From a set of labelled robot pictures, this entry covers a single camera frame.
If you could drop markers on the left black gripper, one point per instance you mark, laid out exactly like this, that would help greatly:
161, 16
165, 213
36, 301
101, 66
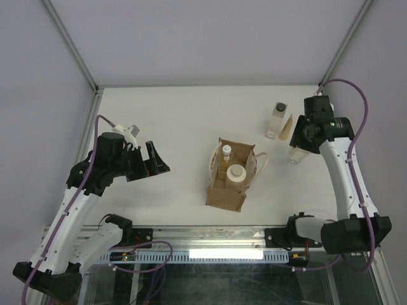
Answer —
157, 166

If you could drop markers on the clear square bottle front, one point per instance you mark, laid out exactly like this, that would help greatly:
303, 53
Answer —
276, 120

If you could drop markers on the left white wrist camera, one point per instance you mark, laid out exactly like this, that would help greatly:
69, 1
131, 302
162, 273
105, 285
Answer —
130, 133

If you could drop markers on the white round cap bottle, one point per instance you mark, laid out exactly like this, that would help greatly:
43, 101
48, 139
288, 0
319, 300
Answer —
235, 178

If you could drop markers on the small circuit board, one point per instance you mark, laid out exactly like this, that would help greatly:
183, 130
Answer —
123, 256

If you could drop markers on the clear square bottle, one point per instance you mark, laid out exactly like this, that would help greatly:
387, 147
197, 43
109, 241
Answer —
276, 120
296, 155

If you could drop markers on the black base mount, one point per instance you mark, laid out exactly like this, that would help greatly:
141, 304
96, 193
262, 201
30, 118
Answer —
278, 237
141, 235

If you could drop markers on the beige squeeze tube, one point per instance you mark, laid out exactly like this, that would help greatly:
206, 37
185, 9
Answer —
285, 132

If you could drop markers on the burlap canvas tote bag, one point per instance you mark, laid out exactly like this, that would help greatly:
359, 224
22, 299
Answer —
242, 154

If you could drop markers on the aluminium frame post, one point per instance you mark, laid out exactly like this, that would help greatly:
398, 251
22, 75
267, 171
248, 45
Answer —
69, 44
347, 40

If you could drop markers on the aluminium mounting rail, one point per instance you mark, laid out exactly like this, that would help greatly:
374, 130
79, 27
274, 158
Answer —
188, 237

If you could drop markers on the yellow liquid bottle white cap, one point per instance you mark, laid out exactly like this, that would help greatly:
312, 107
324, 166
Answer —
225, 157

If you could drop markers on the left aluminium frame post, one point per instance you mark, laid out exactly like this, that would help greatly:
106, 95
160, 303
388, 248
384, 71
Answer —
69, 44

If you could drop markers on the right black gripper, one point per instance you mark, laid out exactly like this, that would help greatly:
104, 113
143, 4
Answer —
297, 140

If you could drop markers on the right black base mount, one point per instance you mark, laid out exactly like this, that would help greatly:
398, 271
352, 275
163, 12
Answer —
278, 237

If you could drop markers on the slotted cable duct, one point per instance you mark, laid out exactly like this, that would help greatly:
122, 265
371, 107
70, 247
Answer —
207, 256

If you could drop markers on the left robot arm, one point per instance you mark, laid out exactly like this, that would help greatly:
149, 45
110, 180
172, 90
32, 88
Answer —
58, 266

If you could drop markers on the right aluminium frame post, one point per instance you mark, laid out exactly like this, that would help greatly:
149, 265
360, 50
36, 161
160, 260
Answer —
347, 40

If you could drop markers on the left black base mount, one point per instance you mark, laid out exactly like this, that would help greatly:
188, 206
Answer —
141, 235

